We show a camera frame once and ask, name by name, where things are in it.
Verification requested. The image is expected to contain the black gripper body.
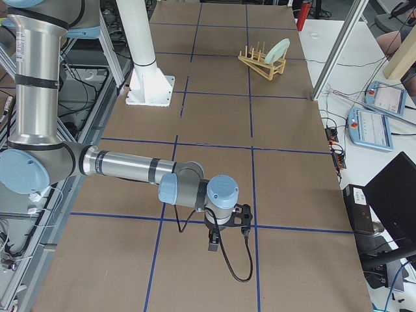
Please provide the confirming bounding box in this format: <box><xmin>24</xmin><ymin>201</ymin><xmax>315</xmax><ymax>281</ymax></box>
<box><xmin>204</xmin><ymin>218</ymin><xmax>226</xmax><ymax>242</ymax></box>

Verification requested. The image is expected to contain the light green plate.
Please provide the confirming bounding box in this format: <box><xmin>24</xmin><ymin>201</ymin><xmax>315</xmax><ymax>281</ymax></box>
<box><xmin>264</xmin><ymin>38</ymin><xmax>290</xmax><ymax>64</ymax></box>

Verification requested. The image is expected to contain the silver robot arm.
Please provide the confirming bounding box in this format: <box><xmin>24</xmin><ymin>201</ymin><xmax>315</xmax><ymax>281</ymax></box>
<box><xmin>1</xmin><ymin>1</ymin><xmax>251</xmax><ymax>251</ymax></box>

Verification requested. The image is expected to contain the wooden plate rack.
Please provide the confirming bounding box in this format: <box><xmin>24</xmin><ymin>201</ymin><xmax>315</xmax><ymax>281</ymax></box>
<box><xmin>238</xmin><ymin>42</ymin><xmax>287</xmax><ymax>81</ymax></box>

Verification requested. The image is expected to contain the orange black power strip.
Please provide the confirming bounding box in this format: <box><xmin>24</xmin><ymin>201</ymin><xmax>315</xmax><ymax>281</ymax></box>
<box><xmin>325</xmin><ymin>127</ymin><xmax>346</xmax><ymax>171</ymax></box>

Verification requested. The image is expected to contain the black box with label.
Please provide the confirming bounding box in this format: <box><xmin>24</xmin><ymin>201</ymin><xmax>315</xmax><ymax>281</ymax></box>
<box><xmin>343</xmin><ymin>184</ymin><xmax>374</xmax><ymax>235</ymax></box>

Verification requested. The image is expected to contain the black laptop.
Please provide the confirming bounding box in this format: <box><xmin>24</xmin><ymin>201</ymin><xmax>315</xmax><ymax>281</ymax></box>
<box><xmin>364</xmin><ymin>151</ymin><xmax>415</xmax><ymax>246</ymax></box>

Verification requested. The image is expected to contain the near blue teach pendant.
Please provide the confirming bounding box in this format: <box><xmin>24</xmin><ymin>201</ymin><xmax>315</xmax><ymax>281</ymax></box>
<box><xmin>347</xmin><ymin>107</ymin><xmax>393</xmax><ymax>151</ymax></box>

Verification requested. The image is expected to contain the blue teach pendant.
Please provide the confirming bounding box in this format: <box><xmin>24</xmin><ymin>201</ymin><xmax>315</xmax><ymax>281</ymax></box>
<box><xmin>365</xmin><ymin>81</ymin><xmax>408</xmax><ymax>117</ymax></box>
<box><xmin>347</xmin><ymin>107</ymin><xmax>393</xmax><ymax>151</ymax></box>

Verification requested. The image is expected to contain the far blue teach pendant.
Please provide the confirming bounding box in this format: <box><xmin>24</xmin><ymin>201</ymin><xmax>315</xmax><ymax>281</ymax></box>
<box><xmin>365</xmin><ymin>81</ymin><xmax>408</xmax><ymax>117</ymax></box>

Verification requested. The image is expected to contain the red bottle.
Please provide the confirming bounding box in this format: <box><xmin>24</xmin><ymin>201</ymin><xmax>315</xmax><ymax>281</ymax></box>
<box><xmin>296</xmin><ymin>1</ymin><xmax>311</xmax><ymax>32</ymax></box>

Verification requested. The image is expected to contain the seated person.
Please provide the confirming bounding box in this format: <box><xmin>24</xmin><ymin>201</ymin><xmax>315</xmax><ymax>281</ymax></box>
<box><xmin>376</xmin><ymin>1</ymin><xmax>415</xmax><ymax>57</ymax></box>

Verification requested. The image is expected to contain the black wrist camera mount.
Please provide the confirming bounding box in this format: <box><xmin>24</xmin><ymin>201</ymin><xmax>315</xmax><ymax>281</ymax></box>
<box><xmin>225</xmin><ymin>204</ymin><xmax>253</xmax><ymax>228</ymax></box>

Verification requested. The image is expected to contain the black camera cable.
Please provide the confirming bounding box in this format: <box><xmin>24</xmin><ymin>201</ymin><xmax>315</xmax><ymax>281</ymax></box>
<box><xmin>174</xmin><ymin>204</ymin><xmax>254</xmax><ymax>282</ymax></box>

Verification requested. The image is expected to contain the white camera pole base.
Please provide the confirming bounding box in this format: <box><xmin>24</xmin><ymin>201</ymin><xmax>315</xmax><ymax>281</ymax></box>
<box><xmin>116</xmin><ymin>0</ymin><xmax>175</xmax><ymax>107</ymax></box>

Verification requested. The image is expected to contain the aluminium side frame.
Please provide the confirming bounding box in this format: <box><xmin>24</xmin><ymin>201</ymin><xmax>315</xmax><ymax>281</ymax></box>
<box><xmin>0</xmin><ymin>12</ymin><xmax>131</xmax><ymax>312</ymax></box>

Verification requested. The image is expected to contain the aluminium frame post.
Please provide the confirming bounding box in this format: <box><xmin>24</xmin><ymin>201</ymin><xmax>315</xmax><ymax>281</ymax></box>
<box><xmin>311</xmin><ymin>0</ymin><xmax>369</xmax><ymax>101</ymax></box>

